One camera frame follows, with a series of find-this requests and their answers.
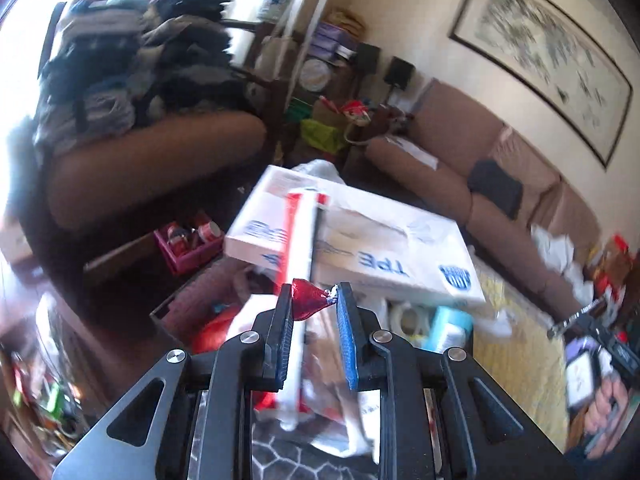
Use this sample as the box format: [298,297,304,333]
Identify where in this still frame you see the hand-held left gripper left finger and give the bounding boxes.
[52,282,296,480]

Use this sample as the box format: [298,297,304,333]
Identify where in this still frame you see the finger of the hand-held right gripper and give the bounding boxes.
[546,297,607,339]

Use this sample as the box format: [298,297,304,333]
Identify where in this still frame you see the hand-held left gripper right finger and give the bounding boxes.
[335,282,584,480]

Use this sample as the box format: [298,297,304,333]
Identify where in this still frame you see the red foil candy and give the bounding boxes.
[291,277,337,322]

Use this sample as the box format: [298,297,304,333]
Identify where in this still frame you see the person's right hand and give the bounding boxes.
[581,378,640,457]

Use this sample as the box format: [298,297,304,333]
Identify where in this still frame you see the white cloth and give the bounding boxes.
[529,224,597,302]

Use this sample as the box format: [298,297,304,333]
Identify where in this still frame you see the white tape roll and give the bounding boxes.
[389,302,426,337]

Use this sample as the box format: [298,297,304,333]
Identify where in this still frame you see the yellow checked tablecloth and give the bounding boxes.
[469,257,578,461]

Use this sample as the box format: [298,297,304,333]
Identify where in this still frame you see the red plastic bag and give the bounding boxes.
[191,305,242,357]

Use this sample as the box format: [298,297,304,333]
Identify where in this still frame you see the clear plastic bag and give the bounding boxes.
[302,300,382,463]

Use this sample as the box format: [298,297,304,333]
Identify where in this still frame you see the teal tube with barcode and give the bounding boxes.
[427,306,474,352]

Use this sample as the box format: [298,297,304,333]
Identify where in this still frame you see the white glove box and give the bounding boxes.
[223,165,487,309]

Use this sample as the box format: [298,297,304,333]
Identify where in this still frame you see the red and white long box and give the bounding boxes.
[272,187,332,432]

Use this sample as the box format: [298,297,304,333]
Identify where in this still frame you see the grey patterned table cover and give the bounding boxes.
[250,430,381,480]

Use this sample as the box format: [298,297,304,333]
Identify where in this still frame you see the pink plastic basket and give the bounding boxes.
[154,210,224,276]

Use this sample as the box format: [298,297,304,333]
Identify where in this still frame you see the dark grey cushion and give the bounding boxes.
[468,159,524,219]

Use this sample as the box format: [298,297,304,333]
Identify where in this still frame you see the white papers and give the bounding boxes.
[384,134,439,169]

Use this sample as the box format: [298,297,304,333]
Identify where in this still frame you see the green bag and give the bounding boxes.
[299,119,349,154]

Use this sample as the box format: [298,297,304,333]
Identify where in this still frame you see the brown armchair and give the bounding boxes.
[34,109,269,266]

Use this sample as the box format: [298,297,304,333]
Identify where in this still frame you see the brown sofa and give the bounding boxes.
[364,79,603,311]

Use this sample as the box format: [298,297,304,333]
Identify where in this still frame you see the black speaker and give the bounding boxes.
[384,56,414,89]
[357,42,382,74]

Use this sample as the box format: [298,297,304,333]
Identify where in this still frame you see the framed ink painting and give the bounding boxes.
[448,0,632,169]

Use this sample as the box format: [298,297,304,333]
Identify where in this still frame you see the stack of purple boxes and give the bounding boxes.
[311,21,359,62]

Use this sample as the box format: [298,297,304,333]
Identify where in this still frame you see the pile of dark clothes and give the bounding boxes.
[31,0,262,157]

